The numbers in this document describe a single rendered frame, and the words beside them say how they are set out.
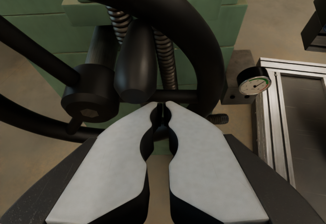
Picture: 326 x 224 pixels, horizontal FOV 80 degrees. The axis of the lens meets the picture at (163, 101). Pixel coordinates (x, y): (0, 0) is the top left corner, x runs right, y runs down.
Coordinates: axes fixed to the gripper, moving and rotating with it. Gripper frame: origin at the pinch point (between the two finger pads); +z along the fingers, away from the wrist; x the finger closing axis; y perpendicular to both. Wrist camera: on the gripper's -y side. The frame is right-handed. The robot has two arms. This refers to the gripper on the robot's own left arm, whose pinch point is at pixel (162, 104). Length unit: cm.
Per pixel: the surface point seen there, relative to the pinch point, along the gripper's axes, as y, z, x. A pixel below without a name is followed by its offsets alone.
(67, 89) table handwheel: 1.7, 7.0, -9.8
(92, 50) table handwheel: -0.8, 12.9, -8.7
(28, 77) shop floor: 37, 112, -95
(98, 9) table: -5.2, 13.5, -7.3
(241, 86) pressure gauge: 10.5, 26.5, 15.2
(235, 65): 9.3, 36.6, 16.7
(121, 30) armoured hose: -3.0, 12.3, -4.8
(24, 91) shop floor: 43, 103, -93
